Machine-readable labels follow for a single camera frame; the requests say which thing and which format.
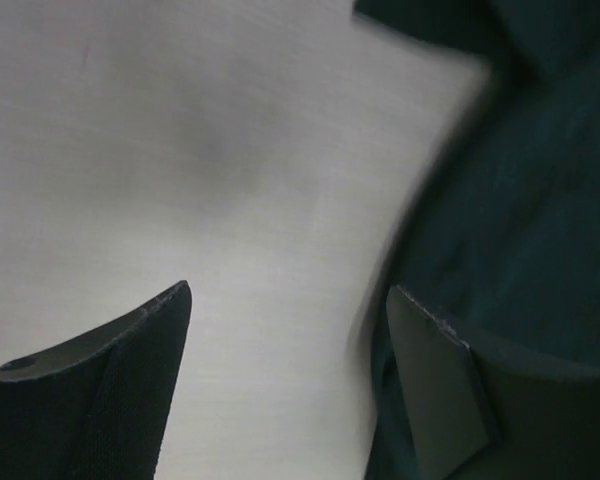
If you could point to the black t-shirt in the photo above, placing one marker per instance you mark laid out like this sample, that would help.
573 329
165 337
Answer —
504 232

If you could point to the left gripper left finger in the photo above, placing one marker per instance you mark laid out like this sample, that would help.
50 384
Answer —
96 406

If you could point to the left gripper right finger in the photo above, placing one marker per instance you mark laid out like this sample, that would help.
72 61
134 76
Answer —
482 407

